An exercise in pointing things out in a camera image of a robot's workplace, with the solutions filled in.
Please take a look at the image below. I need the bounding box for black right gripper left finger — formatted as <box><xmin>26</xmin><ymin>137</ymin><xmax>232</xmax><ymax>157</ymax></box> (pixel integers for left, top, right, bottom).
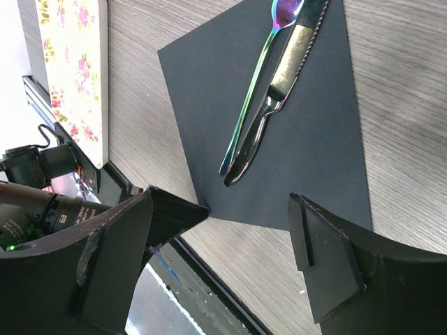
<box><xmin>0</xmin><ymin>185</ymin><xmax>210</xmax><ymax>335</ymax></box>

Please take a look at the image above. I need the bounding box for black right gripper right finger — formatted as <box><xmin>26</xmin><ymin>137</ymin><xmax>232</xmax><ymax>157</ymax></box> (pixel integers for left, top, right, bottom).
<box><xmin>288</xmin><ymin>194</ymin><xmax>446</xmax><ymax>335</ymax></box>

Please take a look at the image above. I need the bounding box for dark navy paper napkin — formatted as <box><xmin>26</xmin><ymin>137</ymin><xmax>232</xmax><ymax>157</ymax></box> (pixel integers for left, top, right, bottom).
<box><xmin>159</xmin><ymin>1</ymin><xmax>372</xmax><ymax>230</ymax></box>

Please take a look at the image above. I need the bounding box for dark metal knife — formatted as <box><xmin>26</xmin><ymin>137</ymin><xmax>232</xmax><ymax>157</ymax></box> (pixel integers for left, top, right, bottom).
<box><xmin>219</xmin><ymin>1</ymin><xmax>330</xmax><ymax>187</ymax></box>

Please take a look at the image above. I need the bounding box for iridescent rainbow fork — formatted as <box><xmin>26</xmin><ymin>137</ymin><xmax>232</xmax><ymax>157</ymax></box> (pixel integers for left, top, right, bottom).
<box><xmin>219</xmin><ymin>0</ymin><xmax>304</xmax><ymax>177</ymax></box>

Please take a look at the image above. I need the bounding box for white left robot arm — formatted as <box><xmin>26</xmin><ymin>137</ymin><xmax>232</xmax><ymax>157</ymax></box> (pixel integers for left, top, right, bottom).
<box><xmin>1</xmin><ymin>145</ymin><xmax>110</xmax><ymax>251</ymax></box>

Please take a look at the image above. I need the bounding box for floral rectangular tray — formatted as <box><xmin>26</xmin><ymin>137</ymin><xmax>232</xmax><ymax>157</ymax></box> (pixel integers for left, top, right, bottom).
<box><xmin>35</xmin><ymin>0</ymin><xmax>109</xmax><ymax>168</ymax></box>

